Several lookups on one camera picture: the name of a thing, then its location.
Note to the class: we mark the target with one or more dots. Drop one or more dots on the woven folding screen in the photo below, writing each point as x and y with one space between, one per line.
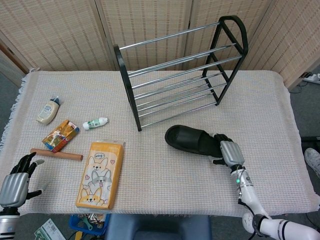
62 32

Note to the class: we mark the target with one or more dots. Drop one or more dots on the brown wooden stick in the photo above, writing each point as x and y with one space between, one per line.
57 154

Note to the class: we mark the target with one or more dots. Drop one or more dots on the silver foil snack bag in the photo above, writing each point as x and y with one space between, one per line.
96 217

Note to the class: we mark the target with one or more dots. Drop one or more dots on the colourful orange snack box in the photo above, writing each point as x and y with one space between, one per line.
60 136

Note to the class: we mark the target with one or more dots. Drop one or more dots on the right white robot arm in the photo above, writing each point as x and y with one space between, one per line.
252 197

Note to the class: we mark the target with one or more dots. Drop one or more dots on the white sneaker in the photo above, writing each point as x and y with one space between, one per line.
313 158

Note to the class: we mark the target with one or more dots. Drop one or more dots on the black slipper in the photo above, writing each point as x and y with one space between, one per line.
195 141

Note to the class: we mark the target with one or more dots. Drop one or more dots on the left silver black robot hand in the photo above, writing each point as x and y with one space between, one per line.
12 187

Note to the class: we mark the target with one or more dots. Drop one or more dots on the small white green bottle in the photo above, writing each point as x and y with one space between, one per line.
93 123

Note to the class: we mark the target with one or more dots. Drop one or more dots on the white power strip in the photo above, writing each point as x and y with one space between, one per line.
312 78

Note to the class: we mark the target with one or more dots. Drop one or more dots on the black chrome shoe rack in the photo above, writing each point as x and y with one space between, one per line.
130 82

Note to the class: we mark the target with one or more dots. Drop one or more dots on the blue padded chair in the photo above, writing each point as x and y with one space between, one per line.
157 228

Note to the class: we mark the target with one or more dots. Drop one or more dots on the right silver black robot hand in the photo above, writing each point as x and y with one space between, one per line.
231 152

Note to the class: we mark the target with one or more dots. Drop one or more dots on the pale woven tablecloth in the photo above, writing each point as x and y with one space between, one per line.
175 180

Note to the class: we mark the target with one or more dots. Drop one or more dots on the blue plastic basket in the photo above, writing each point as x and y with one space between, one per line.
75 223

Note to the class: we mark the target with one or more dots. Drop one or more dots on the green white paper box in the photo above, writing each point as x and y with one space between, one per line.
48 230

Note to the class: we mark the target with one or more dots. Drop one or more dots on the orange corgi tissue pack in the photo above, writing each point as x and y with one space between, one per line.
101 175

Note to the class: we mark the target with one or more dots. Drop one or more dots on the cream squeeze bottle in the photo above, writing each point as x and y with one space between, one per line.
47 111

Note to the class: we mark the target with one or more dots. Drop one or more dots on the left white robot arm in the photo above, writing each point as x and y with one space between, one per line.
7 225

